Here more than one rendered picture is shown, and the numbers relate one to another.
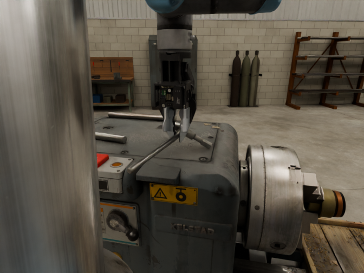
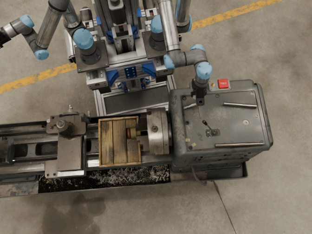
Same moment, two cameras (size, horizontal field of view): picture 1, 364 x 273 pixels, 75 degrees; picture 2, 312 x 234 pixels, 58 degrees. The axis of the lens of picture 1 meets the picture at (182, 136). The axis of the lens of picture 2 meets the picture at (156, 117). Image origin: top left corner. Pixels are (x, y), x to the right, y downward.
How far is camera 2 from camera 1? 183 cm
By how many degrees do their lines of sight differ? 89
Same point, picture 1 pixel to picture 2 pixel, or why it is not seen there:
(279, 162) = (154, 115)
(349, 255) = (120, 143)
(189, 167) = (187, 90)
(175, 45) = not seen: hidden behind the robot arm
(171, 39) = not seen: hidden behind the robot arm
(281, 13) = not seen: outside the picture
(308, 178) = (143, 115)
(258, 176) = (162, 109)
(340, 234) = (119, 156)
